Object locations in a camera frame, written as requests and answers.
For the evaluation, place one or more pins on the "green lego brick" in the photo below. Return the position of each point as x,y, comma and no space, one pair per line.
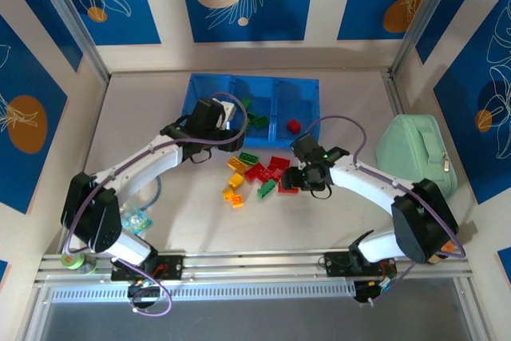
248,157
251,116
261,121
245,101
266,188

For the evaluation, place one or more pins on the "yellow lego brick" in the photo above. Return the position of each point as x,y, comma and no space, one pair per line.
228,194
236,180
238,201
236,164

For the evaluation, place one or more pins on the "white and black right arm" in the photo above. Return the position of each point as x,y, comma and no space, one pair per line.
367,181

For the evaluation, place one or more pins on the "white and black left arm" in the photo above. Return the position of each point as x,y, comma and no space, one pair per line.
155,159

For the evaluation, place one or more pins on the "mint green zipper pouch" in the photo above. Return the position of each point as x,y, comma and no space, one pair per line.
415,149

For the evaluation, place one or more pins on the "clear packet with colourful beads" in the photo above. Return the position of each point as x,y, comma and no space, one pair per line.
135,219

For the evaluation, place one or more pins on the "small bottle with orange cap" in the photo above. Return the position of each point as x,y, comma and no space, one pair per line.
449,247

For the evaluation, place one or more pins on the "green tape roll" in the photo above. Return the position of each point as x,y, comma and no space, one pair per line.
76,262

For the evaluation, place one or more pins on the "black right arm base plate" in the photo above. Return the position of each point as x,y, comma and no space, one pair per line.
335,264

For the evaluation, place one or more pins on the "aluminium mounting rail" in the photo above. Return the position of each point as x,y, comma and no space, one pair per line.
255,265

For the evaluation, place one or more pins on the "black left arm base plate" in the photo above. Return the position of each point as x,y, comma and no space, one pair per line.
171,267

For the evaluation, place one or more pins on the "aluminium frame post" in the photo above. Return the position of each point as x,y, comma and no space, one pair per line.
423,17
68,17

